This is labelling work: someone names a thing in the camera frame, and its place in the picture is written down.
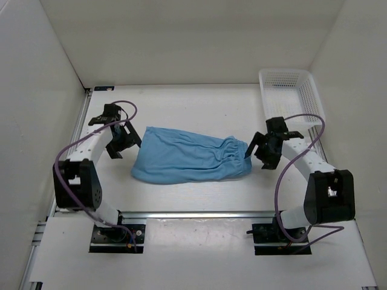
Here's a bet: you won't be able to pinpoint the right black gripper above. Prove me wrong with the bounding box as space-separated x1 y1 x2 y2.
244 131 281 170

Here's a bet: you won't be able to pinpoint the light blue shorts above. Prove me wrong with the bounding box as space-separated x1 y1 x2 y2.
131 127 252 184

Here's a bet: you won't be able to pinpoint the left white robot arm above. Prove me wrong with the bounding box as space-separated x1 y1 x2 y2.
53 100 141 242

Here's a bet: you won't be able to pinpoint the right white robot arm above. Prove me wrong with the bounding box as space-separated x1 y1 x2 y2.
245 117 356 242

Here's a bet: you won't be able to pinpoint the blue label sticker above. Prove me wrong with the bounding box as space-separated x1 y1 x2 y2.
94 86 115 91

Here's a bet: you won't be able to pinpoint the white plastic mesh basket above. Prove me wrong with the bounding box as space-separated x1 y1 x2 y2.
259 68 325 131

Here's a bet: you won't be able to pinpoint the aluminium left rail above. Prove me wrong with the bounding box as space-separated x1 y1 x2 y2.
47 88 94 218

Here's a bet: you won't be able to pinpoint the aluminium front rail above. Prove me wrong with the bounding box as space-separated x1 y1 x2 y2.
122 211 275 219

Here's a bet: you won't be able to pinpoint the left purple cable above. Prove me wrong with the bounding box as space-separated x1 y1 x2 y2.
53 100 139 253

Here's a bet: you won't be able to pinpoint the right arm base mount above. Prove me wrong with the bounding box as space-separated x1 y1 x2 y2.
246 224 312 256

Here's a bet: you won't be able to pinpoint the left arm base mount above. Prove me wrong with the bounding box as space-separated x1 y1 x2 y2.
89 217 146 254

